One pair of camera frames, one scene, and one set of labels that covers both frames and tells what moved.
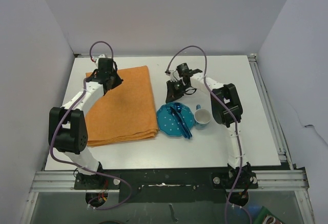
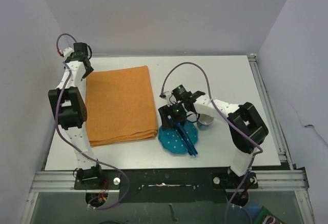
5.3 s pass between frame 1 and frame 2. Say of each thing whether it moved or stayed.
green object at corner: stayed
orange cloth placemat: stayed
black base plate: stayed
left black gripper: moved
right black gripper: moved
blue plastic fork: moved
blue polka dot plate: moved
